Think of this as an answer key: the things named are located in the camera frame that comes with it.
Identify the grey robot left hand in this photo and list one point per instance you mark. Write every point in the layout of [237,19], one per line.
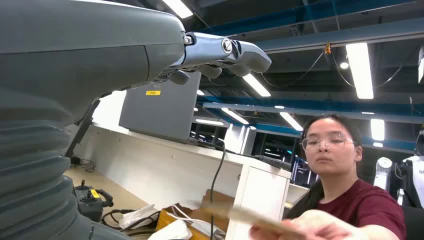
[82,43]

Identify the autumn tree print card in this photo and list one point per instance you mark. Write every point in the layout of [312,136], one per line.
[245,217]

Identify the person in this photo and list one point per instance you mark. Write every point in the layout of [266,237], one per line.
[357,205]

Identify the white cabinet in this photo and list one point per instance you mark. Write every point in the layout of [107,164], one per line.
[261,195]

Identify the yellow sticker label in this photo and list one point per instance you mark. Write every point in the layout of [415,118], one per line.
[153,93]

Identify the ceiling light panel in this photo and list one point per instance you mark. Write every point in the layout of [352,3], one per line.
[179,7]
[256,85]
[360,71]
[377,130]
[235,116]
[291,121]

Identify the brown cardboard box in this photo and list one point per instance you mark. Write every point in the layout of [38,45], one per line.
[218,198]

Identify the grey monitor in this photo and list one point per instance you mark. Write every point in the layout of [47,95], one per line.
[159,112]

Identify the white humanoid robot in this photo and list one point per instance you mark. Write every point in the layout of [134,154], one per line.
[415,179]

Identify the white pillar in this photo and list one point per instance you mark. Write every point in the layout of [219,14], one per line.
[236,139]

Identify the ribbed grey left arm sleeve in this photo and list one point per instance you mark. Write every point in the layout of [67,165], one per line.
[30,165]

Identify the white paper sheet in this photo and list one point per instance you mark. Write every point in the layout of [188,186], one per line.
[172,232]

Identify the white desk partition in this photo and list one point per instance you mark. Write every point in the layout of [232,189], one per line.
[159,169]

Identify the black joystick remote controller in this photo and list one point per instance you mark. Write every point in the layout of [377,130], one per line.
[89,202]

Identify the round ceiling lamp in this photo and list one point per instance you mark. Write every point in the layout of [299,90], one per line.
[344,65]

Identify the crumpled white cloth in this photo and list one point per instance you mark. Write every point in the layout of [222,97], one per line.
[136,217]

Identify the clear frame eyeglasses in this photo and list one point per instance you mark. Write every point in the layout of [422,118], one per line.
[326,143]

